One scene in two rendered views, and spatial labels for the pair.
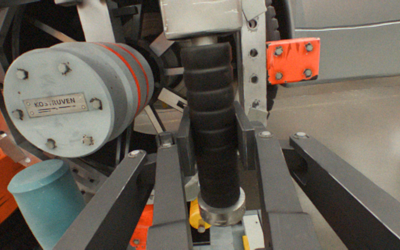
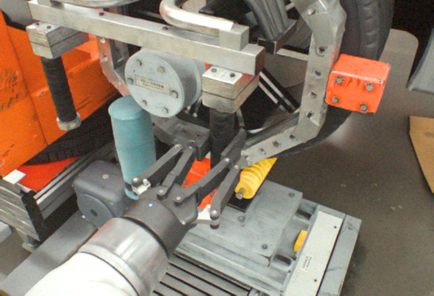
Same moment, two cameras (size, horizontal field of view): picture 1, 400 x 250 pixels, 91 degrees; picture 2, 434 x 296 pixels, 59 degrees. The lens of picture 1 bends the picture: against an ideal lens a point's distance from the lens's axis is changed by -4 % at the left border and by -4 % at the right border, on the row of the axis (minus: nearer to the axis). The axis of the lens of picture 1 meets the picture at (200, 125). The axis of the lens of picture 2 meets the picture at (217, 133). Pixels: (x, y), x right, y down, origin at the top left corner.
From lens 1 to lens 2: 0.45 m
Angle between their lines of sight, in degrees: 27
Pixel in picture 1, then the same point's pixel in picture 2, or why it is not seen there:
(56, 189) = (138, 123)
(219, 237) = (272, 218)
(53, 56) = (157, 61)
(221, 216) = not seen: hidden behind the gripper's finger
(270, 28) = (362, 41)
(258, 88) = (314, 103)
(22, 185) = (119, 114)
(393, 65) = not seen: outside the picture
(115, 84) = (190, 81)
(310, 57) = (369, 95)
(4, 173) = (92, 77)
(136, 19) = not seen: outside the picture
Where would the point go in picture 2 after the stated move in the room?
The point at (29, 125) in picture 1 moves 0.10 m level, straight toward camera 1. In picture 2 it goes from (134, 88) to (142, 119)
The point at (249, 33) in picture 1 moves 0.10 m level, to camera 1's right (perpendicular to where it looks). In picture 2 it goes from (316, 57) to (377, 69)
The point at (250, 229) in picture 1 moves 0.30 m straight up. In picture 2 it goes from (323, 231) to (339, 169)
